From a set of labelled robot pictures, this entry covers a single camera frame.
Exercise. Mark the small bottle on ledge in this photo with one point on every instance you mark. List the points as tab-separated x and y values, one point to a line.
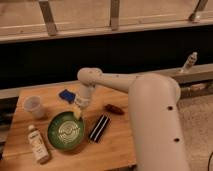
191	60

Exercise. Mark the green ceramic bowl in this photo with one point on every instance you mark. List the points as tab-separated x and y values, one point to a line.
65	132

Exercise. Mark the black white striped block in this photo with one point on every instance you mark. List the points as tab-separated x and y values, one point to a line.
99	128

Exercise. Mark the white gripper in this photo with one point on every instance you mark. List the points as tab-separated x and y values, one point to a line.
82	99

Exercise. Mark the dark red oblong object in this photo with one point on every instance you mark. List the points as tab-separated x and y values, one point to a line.
114	109

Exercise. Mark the blue cloth piece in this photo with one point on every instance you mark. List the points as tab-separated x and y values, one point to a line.
67	95

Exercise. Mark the white plastic bottle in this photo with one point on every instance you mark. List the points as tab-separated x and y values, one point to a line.
37	145

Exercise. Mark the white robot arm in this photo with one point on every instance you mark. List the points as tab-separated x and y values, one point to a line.
154	116

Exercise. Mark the translucent plastic cup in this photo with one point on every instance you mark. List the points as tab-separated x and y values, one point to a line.
34	106

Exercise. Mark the wooden board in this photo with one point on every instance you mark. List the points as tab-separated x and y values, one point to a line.
114	150

